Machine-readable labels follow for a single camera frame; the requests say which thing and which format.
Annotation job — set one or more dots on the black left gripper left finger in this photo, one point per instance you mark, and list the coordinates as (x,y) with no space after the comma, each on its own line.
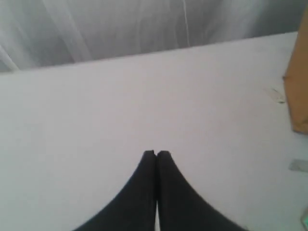
(134,207)

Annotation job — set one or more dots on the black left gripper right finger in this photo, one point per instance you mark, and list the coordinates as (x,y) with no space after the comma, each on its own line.
(180,207)

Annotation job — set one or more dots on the brown paper shopping bag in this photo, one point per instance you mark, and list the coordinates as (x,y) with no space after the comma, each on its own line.
(296,82)

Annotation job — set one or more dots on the small blue white milk carton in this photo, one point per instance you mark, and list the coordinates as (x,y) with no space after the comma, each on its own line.
(304,221)

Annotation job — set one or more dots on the white backdrop curtain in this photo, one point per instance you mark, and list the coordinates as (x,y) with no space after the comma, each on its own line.
(41,33)

